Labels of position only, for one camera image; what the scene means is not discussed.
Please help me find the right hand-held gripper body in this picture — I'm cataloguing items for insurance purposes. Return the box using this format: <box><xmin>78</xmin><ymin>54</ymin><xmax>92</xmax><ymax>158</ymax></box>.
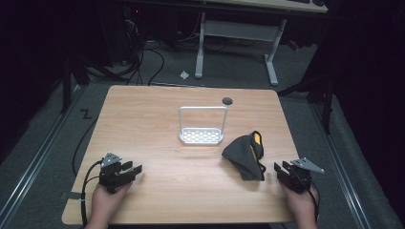
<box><xmin>281</xmin><ymin>156</ymin><xmax>325</xmax><ymax>195</ymax></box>

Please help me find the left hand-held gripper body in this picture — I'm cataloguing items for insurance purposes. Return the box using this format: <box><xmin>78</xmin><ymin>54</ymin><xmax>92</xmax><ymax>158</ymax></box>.
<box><xmin>98</xmin><ymin>152</ymin><xmax>136</xmax><ymax>195</ymax></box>

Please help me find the grey fabric pouch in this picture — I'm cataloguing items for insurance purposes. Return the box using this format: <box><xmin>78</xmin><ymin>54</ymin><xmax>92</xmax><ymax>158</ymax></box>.
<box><xmin>221</xmin><ymin>130</ymin><xmax>267</xmax><ymax>182</ymax></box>

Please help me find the person's right hand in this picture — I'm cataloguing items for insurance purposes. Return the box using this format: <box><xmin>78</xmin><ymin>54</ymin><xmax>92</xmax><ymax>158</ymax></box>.
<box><xmin>281</xmin><ymin>184</ymin><xmax>320</xmax><ymax>229</ymax></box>

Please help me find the person's left hand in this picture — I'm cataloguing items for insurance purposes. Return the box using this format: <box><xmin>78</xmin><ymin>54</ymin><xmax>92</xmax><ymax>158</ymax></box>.
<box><xmin>85</xmin><ymin>182</ymin><xmax>133</xmax><ymax>229</ymax></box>

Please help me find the grey tape strip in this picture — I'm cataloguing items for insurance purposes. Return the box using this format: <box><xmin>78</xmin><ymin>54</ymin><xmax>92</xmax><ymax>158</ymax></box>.
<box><xmin>59</xmin><ymin>191</ymin><xmax>84</xmax><ymax>201</ymax></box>

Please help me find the white metal rack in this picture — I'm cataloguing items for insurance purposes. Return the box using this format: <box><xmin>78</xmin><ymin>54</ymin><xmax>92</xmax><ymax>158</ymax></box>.
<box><xmin>178</xmin><ymin>105</ymin><xmax>229</xmax><ymax>146</ymax></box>

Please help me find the black metal stand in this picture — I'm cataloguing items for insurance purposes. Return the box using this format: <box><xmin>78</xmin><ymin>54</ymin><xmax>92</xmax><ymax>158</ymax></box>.
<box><xmin>276</xmin><ymin>74</ymin><xmax>336</xmax><ymax>135</ymax></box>
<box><xmin>59</xmin><ymin>56</ymin><xmax>94</xmax><ymax>115</ymax></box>

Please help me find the white-framed desk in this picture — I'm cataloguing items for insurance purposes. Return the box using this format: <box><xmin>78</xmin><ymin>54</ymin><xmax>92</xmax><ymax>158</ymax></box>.
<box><xmin>194</xmin><ymin>0</ymin><xmax>329</xmax><ymax>87</ymax></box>

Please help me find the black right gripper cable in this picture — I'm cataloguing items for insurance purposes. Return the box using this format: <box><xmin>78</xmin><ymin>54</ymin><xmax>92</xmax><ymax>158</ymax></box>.
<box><xmin>300</xmin><ymin>180</ymin><xmax>321</xmax><ymax>222</ymax></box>

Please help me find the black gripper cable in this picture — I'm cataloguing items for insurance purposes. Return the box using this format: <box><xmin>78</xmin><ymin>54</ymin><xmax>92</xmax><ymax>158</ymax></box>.
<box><xmin>300</xmin><ymin>180</ymin><xmax>321</xmax><ymax>222</ymax></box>
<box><xmin>80</xmin><ymin>159</ymin><xmax>103</xmax><ymax>227</ymax></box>

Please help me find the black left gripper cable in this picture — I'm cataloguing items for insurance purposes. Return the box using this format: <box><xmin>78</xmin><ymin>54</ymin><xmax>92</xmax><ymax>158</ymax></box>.
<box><xmin>80</xmin><ymin>159</ymin><xmax>103</xmax><ymax>227</ymax></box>

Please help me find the thin black floor cable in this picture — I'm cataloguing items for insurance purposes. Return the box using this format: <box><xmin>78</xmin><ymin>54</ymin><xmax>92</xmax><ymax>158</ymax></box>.
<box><xmin>72</xmin><ymin>116</ymin><xmax>99</xmax><ymax>177</ymax></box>

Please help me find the metal floor rail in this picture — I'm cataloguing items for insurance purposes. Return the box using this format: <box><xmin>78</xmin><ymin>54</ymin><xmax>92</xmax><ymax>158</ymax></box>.
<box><xmin>309</xmin><ymin>104</ymin><xmax>373</xmax><ymax>229</ymax></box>
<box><xmin>0</xmin><ymin>85</ymin><xmax>81</xmax><ymax>225</ymax></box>

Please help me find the bundle of black cables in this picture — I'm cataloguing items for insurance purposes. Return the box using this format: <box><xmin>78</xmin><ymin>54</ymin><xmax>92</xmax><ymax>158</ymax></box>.
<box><xmin>122</xmin><ymin>18</ymin><xmax>166</xmax><ymax>86</ymax></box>

